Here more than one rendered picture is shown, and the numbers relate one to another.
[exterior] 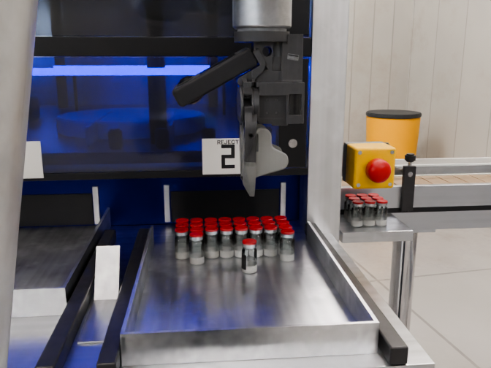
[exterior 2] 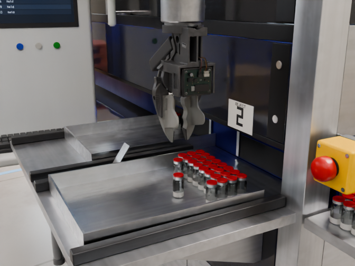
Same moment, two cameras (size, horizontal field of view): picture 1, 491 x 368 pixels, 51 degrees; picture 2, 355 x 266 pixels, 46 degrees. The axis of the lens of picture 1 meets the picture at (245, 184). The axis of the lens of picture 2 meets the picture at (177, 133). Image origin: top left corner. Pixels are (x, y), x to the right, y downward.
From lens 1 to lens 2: 0.81 m
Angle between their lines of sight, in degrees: 65
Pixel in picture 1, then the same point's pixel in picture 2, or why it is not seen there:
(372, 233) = (328, 233)
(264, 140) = (169, 103)
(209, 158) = (231, 114)
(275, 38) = (169, 30)
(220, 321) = (101, 201)
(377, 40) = not seen: outside the picture
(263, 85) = (164, 64)
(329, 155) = (299, 139)
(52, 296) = (89, 156)
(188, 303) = (119, 189)
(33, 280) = not seen: hidden behind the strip
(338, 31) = (313, 19)
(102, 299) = not seen: hidden behind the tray
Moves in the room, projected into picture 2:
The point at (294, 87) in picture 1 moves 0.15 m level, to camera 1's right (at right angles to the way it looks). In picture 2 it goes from (175, 68) to (217, 83)
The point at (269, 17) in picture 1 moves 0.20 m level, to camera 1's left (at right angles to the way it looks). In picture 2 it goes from (164, 15) to (129, 13)
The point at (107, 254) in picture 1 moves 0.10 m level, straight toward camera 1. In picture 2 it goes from (124, 148) to (84, 158)
